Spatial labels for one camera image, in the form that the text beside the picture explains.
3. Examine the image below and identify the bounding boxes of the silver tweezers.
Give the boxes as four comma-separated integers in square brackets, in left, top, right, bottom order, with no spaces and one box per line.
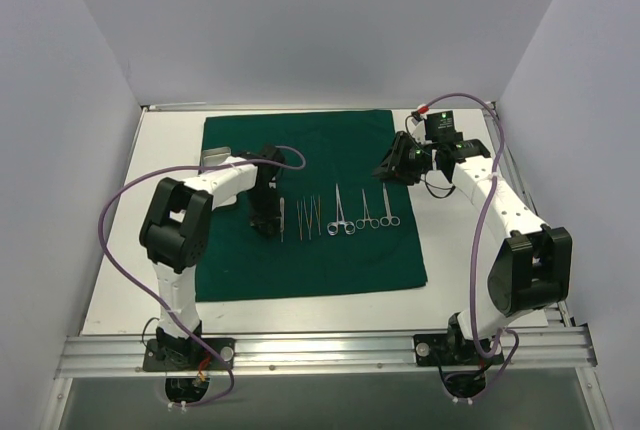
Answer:
[303,197,314,241]
[312,195,322,236]
[296,200,304,241]

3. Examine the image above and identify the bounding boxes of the silver surgical scissors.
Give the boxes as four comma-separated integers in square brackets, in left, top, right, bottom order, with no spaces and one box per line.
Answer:
[379,183,401,227]

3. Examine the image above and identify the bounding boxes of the silver straight hemostat forceps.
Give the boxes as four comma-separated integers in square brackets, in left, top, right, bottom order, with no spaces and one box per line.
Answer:
[355,189,380,230]

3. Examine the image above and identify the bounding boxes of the silver metal instrument tray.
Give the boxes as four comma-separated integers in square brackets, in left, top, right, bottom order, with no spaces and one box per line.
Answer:
[198,147,239,212]

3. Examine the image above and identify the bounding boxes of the green surgical cloth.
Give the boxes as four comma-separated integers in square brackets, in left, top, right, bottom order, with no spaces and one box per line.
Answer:
[195,110,427,303]

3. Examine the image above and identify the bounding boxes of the silver curved hemostat forceps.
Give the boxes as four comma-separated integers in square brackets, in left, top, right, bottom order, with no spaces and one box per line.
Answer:
[332,184,349,222]

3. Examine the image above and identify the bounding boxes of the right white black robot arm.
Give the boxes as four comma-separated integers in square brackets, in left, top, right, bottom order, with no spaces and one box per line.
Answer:
[372,111,573,363]

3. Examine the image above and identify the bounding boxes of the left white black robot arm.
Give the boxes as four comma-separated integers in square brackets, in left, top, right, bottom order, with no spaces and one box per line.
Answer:
[139,144,285,369]

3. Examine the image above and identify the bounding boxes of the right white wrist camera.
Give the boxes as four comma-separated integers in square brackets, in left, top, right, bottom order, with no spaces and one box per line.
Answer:
[405,104,429,139]

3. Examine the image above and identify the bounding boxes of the back aluminium rail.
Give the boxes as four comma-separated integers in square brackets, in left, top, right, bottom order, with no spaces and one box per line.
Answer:
[141,101,494,112]

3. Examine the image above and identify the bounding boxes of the aluminium rail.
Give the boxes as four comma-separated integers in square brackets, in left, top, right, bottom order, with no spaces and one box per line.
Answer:
[56,326,596,378]
[469,102,575,334]
[141,101,494,112]

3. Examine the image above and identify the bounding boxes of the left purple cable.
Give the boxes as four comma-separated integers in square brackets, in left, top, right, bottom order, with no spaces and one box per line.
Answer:
[97,144,306,409]

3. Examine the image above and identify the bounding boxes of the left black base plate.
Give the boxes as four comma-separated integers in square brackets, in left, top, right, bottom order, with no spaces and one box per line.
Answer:
[142,337,236,373]

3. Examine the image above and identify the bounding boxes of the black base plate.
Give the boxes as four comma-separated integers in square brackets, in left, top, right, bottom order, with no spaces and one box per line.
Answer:
[412,333,504,368]
[142,337,236,373]

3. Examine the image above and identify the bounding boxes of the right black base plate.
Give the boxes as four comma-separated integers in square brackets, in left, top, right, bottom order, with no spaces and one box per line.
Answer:
[412,333,504,368]

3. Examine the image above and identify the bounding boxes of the front aluminium rail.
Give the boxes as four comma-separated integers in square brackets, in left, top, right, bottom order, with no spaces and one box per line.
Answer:
[56,326,596,378]

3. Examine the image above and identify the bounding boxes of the right aluminium rail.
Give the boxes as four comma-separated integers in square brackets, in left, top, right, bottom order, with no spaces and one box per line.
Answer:
[469,102,575,334]

